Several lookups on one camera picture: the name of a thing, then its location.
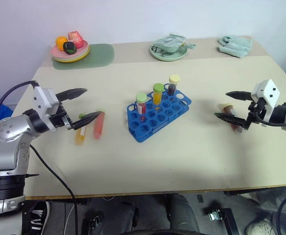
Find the crumpled pale green bag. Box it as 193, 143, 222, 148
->
152, 33, 188, 53

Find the black and white shoe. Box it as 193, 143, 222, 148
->
22, 200, 51, 235

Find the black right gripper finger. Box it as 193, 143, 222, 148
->
225, 91, 253, 102
214, 112, 250, 130

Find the pink plate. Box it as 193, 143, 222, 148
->
50, 40, 88, 59

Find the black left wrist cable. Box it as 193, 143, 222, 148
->
0, 80, 40, 157

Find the light green plate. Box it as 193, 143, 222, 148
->
51, 45, 90, 61

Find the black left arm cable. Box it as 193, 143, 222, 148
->
29, 144, 79, 235

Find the green-capped orange liquid tube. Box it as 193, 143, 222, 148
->
153, 83, 164, 105

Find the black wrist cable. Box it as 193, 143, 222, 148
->
0, 80, 40, 157
254, 117, 286, 127

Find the black frame bar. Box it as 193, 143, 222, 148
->
216, 208, 240, 235

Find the red toy apple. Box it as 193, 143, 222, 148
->
67, 30, 85, 49

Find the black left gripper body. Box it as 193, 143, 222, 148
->
48, 103, 76, 131

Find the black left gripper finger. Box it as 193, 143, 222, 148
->
71, 111, 102, 131
55, 88, 88, 102

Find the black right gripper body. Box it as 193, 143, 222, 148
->
244, 97, 267, 130

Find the blue test tube rack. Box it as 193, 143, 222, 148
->
127, 83, 192, 143

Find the dark grey rounded shape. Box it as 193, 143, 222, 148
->
166, 194, 200, 235

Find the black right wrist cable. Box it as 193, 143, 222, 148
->
254, 117, 286, 127

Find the yellow plate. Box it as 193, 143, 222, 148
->
51, 48, 91, 64

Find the yellow-capped dark liquid tube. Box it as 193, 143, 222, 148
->
167, 74, 181, 96

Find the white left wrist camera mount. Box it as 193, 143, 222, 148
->
32, 85, 60, 130

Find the pink tube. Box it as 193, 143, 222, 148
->
92, 110, 106, 141

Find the yellow-capped brown liquid tube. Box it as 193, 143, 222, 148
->
218, 103, 246, 134

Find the green placemat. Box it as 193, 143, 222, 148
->
51, 43, 115, 71

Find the dark green toy fruit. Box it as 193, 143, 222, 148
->
63, 41, 77, 55

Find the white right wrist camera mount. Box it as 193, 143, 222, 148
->
251, 78, 283, 127

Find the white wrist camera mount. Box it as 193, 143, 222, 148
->
32, 85, 60, 130
251, 78, 283, 127

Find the green-capped labelled orange tube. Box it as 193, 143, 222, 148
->
74, 113, 88, 146

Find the metal bracket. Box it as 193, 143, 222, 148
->
208, 211, 223, 222

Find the mint green dish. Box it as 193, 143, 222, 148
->
150, 43, 189, 62

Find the green-capped red liquid tube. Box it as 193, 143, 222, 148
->
135, 93, 148, 116

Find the orange toy fruit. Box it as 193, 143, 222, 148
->
55, 36, 68, 51

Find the pale green cloth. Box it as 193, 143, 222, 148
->
217, 35, 254, 59

